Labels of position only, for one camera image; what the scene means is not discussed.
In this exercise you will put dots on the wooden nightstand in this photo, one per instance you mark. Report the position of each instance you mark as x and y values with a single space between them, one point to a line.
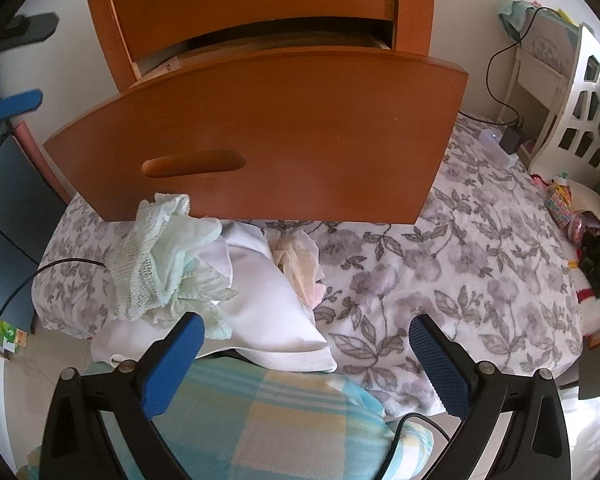
415 10

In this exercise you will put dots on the green packets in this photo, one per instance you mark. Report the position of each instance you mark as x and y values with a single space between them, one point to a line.
2 335

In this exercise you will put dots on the white garment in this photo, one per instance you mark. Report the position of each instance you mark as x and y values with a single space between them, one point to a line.
265 300

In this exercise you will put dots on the teal cloth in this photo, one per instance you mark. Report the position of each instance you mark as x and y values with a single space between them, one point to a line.
512 15

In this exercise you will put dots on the white power strip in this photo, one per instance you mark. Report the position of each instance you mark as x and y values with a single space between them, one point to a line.
490 142

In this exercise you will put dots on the colourful toy box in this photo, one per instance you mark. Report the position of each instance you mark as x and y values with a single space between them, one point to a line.
559 207

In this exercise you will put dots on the dark teal door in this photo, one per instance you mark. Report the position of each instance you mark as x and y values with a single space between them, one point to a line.
5 210

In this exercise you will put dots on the red white knitted cloth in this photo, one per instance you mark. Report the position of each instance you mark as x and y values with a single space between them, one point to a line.
592 315

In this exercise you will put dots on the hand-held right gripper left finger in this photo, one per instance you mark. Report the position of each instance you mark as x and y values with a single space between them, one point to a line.
172 365

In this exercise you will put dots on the black power adapter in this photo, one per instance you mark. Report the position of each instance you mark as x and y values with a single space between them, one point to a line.
511 137

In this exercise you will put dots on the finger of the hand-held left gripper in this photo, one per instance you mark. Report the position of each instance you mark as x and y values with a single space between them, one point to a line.
15 102
37 25

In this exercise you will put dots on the floral blanket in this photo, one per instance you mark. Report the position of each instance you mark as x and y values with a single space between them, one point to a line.
430 270

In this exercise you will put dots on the white lattice headboard shelf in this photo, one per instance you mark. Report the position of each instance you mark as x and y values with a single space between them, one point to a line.
550 125

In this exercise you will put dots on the mint green lace underwear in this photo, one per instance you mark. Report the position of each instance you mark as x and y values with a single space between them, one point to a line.
150 260

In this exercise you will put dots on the blue yellow plaid blanket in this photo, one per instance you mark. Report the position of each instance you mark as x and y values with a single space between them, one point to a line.
260 420

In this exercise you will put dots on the cream underwear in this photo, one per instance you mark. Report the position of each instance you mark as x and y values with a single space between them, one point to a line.
300 265

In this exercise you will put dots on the black toy figure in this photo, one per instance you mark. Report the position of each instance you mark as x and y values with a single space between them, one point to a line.
597 265

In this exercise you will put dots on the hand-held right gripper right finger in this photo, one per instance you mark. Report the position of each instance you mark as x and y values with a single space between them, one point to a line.
440 370

